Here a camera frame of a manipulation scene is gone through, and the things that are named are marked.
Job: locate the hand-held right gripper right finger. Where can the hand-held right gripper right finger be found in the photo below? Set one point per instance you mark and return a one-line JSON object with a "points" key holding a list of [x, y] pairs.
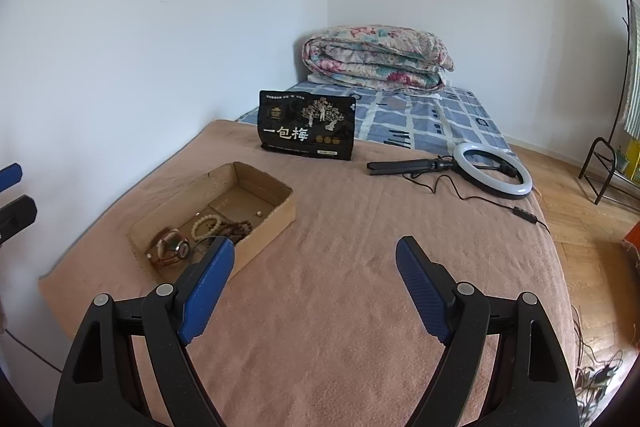
{"points": [[420, 292]]}

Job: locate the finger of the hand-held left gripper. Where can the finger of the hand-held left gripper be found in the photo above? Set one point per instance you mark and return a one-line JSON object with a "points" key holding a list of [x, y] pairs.
{"points": [[17, 214], [10, 176]]}

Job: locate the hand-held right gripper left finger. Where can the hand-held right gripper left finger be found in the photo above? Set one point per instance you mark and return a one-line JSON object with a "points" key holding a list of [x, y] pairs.
{"points": [[210, 292]]}

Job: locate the cardboard box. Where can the cardboard box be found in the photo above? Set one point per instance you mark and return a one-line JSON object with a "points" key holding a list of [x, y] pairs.
{"points": [[270, 217]]}

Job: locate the blue checked bed sheet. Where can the blue checked bed sheet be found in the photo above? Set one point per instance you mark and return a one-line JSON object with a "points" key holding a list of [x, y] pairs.
{"points": [[425, 117]]}

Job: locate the black snack bag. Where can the black snack bag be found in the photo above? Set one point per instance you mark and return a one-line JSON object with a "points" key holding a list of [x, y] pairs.
{"points": [[300, 127]]}

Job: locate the orange patterned box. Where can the orange patterned box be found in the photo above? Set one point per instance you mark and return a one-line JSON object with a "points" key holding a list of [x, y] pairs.
{"points": [[634, 242]]}

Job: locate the black metal shoe rack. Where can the black metal shoe rack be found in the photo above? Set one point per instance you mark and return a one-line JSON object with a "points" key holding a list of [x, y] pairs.
{"points": [[597, 157]]}

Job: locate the folded floral quilt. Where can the folded floral quilt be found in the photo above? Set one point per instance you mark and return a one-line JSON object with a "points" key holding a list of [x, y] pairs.
{"points": [[375, 57]]}

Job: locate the yellow crate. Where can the yellow crate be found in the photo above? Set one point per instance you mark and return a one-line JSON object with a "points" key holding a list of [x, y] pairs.
{"points": [[631, 162]]}

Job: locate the striped hanging cloth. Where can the striped hanging cloth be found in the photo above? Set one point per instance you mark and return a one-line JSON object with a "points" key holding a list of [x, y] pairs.
{"points": [[634, 72]]}

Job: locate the black clothes rack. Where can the black clothes rack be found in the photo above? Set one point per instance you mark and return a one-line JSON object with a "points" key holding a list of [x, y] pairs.
{"points": [[625, 32]]}

